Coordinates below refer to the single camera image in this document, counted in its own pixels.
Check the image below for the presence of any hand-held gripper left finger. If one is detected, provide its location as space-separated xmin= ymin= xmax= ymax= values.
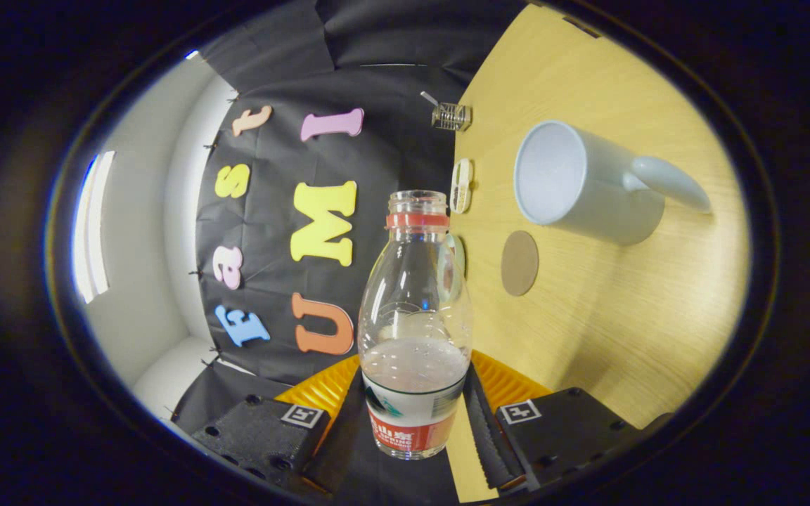
xmin=191 ymin=353 xmax=378 ymax=501

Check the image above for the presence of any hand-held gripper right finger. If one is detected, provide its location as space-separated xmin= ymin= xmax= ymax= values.
xmin=461 ymin=350 xmax=673 ymax=493

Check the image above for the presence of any clear plastic bottle red label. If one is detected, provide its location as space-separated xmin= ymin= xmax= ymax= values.
xmin=358 ymin=190 xmax=474 ymax=461

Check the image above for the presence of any round brown coaster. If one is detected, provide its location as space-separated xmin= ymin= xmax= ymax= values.
xmin=501 ymin=231 xmax=540 ymax=297

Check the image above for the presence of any pale grey cup with handle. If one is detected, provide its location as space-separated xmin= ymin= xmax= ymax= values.
xmin=514 ymin=119 xmax=713 ymax=247

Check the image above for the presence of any wooden table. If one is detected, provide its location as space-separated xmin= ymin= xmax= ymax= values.
xmin=445 ymin=4 xmax=752 ymax=503

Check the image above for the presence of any pale green plate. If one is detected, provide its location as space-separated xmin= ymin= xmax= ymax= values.
xmin=440 ymin=232 xmax=467 ymax=282

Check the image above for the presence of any white divided dish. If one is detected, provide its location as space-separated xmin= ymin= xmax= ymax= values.
xmin=450 ymin=158 xmax=474 ymax=214

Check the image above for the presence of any long ceiling light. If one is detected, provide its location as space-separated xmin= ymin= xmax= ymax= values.
xmin=71 ymin=150 xmax=116 ymax=304

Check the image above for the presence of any small wire basket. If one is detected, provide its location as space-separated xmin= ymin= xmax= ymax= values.
xmin=431 ymin=102 xmax=473 ymax=132

